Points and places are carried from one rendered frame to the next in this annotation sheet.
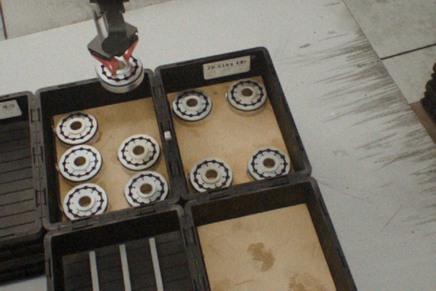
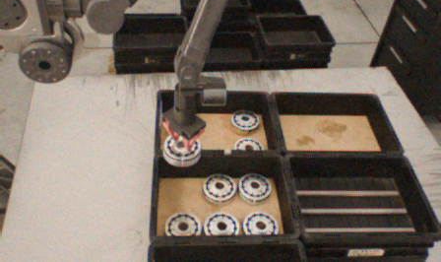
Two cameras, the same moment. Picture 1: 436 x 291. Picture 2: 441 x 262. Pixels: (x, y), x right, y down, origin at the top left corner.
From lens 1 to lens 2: 135 cm
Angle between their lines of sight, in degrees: 56
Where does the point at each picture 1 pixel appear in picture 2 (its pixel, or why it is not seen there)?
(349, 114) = not seen: hidden behind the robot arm
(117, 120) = (176, 204)
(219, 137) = (211, 145)
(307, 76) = (147, 108)
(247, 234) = (289, 144)
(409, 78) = not seen: hidden behind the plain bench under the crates
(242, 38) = (91, 134)
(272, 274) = (317, 139)
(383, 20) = (22, 116)
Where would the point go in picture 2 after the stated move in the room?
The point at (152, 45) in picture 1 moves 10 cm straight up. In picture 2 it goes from (66, 195) to (61, 175)
